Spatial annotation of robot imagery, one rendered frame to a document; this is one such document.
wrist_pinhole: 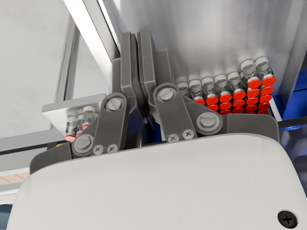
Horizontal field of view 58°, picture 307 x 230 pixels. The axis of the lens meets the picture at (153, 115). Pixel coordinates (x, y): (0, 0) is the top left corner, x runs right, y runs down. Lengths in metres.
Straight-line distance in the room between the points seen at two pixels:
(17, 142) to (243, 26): 0.55
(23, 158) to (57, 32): 0.99
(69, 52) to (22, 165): 0.39
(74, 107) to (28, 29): 1.08
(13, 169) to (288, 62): 0.59
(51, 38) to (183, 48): 1.22
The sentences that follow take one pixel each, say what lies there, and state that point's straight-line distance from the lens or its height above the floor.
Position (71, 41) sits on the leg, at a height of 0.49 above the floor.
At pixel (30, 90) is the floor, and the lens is 1.95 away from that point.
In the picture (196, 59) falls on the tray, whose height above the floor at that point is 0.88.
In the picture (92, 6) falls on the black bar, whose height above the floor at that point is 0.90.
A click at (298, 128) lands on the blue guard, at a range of 0.46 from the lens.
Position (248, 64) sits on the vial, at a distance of 0.48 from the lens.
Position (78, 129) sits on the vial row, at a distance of 0.55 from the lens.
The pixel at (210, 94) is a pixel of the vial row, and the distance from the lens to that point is 0.47.
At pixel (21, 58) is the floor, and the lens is 1.75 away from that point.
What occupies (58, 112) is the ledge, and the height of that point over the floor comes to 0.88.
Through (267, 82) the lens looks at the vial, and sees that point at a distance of 0.47.
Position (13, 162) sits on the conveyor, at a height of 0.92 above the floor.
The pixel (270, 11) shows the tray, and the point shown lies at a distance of 0.44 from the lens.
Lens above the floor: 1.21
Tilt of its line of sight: 35 degrees down
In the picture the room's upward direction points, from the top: 175 degrees clockwise
